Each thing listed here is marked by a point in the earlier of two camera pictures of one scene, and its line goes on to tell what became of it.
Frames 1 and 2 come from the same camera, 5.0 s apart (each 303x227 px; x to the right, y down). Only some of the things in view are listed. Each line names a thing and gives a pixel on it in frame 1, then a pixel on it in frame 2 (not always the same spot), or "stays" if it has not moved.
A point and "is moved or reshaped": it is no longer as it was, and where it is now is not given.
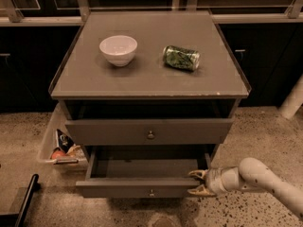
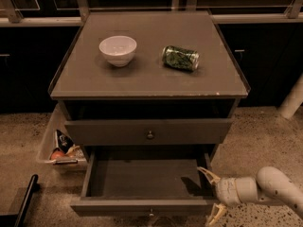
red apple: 58,154 stays
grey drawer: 144,171 is moved or reshaped
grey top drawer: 142,131 stays
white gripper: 215,181 → 225,191
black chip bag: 62,142 stays
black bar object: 17,219 stays
